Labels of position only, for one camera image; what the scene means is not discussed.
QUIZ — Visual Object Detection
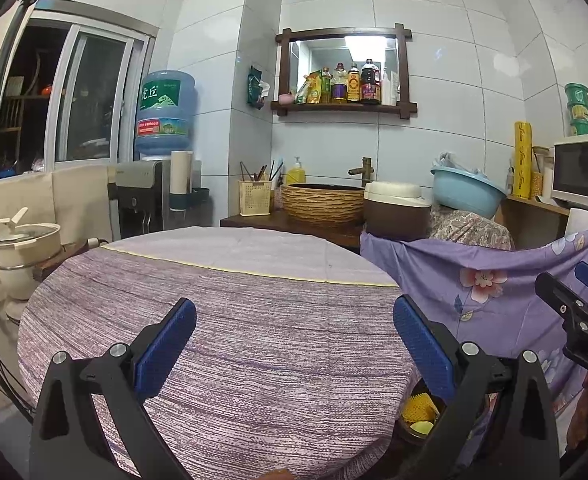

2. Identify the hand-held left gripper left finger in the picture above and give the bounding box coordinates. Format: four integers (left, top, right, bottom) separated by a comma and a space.
28, 297, 197, 480

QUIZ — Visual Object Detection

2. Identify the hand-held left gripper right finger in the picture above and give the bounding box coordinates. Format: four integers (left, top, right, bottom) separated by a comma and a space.
393, 294, 561, 480

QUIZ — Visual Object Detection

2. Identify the yellow foam net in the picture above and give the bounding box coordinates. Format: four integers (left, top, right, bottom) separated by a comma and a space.
400, 394, 437, 423

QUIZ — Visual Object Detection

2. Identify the dark round bin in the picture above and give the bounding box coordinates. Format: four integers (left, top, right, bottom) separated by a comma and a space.
395, 355, 517, 461

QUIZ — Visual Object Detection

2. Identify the purple floral cloth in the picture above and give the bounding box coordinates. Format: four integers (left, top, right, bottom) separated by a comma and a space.
360, 220, 588, 426

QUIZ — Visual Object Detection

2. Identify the light wooden shelf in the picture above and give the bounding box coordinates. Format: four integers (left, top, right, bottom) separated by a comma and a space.
501, 195, 572, 251

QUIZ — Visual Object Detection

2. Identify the white microwave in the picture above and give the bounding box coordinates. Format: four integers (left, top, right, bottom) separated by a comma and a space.
550, 131, 588, 218

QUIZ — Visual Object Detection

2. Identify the brown patterned cloth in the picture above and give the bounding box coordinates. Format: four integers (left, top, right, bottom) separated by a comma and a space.
426, 207, 516, 252

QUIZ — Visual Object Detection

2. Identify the glass jar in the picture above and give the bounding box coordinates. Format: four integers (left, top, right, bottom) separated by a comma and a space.
530, 146, 551, 198

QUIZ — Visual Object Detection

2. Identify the brown cream rice cooker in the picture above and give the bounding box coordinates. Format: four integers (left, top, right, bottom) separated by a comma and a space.
363, 181, 433, 242

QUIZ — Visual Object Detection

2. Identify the brown wooden board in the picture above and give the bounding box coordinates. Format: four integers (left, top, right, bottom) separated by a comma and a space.
32, 237, 112, 281

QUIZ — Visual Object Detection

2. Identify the light blue plastic basin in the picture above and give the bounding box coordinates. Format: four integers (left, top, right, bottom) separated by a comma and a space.
430, 167, 508, 220

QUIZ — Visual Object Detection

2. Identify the yellow roll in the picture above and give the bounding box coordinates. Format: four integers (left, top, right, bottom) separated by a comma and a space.
511, 121, 532, 199

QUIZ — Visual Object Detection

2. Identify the grey water dispenser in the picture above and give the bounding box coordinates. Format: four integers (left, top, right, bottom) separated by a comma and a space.
108, 159, 209, 241

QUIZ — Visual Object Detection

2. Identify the dark wooden counter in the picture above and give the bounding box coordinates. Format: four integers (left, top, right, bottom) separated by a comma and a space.
220, 210, 365, 248

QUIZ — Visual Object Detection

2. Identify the woven basin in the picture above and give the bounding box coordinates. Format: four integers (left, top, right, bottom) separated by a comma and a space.
280, 183, 367, 226

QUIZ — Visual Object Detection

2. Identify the beige cloth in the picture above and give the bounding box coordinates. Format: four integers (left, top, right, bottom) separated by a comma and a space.
0, 165, 119, 261

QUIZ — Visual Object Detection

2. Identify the paper cup dispenser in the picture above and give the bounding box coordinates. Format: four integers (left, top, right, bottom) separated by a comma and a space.
169, 151, 211, 212

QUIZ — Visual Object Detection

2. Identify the cream stacked pot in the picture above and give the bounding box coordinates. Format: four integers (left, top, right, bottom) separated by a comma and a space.
0, 207, 63, 321

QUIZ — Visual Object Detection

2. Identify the stack of green cups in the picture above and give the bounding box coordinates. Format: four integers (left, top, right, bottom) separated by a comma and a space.
564, 82, 588, 136

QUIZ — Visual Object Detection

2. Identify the cream chopstick holder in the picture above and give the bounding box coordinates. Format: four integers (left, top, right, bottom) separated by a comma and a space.
238, 180, 273, 217

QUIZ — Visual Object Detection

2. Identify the white plastic bag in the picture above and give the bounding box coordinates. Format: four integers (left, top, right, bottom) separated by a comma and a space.
433, 151, 476, 174

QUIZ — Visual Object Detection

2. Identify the bamboo faucet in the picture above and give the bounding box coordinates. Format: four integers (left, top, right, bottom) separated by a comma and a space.
348, 157, 376, 188

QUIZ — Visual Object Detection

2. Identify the bundle of chopsticks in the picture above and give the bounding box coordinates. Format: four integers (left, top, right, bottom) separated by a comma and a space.
240, 159, 285, 183

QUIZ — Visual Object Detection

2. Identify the yellow soap bottle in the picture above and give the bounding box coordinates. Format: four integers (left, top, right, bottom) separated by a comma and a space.
286, 156, 307, 186

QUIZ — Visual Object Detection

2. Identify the blue water jug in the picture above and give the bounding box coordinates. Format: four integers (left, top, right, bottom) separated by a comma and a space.
134, 70, 197, 161

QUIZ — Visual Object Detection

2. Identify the wooden framed mirror shelf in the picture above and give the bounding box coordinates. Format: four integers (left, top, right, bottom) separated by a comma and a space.
270, 23, 419, 120

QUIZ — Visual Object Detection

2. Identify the white plastic bottle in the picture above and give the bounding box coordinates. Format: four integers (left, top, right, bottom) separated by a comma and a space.
381, 67, 399, 106

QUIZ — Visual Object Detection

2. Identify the dark soy sauce bottle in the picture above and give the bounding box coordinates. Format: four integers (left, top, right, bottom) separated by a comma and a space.
360, 58, 382, 105

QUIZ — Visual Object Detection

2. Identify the sliding window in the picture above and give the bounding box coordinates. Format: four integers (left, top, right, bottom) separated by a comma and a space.
0, 0, 157, 181

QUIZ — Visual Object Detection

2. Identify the amber sauce bottle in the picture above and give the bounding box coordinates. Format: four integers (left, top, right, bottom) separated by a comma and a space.
347, 63, 362, 103

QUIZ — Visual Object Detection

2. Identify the purple label oil bottle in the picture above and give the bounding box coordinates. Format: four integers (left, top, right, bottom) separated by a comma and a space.
331, 62, 349, 104

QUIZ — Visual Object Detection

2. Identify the green wipes pack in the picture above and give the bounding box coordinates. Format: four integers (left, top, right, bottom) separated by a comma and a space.
247, 65, 271, 110

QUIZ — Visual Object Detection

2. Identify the yellow oil pouch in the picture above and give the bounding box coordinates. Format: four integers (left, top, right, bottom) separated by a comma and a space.
295, 71, 323, 105

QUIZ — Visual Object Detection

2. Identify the black phone stand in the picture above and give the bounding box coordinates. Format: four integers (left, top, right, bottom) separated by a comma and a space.
0, 0, 49, 141

